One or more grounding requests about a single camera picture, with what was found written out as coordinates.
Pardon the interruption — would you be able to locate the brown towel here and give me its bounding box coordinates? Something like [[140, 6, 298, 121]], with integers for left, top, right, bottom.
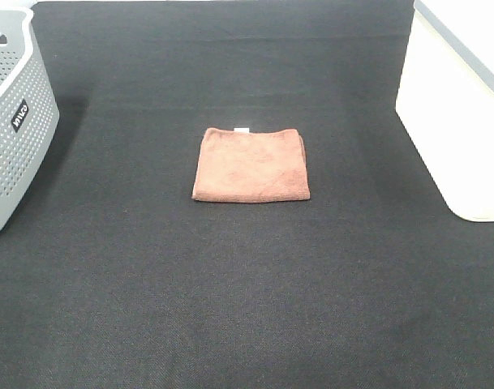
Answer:
[[191, 127, 311, 203]]

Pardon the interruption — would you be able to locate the black fabric table mat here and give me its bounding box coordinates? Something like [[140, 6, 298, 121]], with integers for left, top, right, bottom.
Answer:
[[0, 1, 494, 388]]

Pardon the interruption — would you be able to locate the grey perforated laundry basket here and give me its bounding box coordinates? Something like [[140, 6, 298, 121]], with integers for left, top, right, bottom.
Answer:
[[0, 6, 59, 231]]

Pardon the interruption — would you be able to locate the white plastic storage box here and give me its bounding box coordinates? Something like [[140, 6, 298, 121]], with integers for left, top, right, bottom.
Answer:
[[395, 1, 494, 222]]

